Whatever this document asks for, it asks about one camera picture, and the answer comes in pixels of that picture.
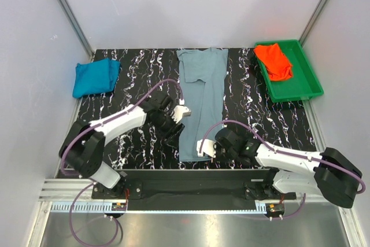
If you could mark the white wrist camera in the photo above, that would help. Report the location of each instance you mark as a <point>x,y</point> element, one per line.
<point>206,148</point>
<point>179,112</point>

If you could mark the left aluminium frame post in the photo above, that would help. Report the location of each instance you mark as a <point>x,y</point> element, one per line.
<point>66,8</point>

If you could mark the orange t shirt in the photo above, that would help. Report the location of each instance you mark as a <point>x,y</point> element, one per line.
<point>278,66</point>

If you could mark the aluminium frame post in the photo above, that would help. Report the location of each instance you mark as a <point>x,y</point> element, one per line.
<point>66,8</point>
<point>312,21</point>

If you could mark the right aluminium frame post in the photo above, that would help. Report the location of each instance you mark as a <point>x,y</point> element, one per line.
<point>312,21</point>

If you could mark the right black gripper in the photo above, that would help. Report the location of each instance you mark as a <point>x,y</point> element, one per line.
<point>216,149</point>

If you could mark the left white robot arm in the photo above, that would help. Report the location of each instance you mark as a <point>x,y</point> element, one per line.
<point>84,144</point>

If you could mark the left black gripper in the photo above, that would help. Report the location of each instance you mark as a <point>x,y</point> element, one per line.
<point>169,137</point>

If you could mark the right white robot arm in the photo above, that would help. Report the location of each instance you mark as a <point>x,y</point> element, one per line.
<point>328,173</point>

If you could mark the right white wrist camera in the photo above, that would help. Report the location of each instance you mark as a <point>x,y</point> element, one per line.
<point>206,148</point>

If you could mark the teal folded t shirt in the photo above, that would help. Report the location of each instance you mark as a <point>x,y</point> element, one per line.
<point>96,77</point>

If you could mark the aluminium front rail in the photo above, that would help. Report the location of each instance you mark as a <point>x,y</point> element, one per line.
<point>78,196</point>

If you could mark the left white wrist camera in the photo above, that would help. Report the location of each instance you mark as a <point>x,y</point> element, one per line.
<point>179,112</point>

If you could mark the grey-blue t shirt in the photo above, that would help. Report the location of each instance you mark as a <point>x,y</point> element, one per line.
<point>202,77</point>

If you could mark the green plastic tray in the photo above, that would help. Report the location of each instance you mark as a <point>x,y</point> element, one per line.
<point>303,83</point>

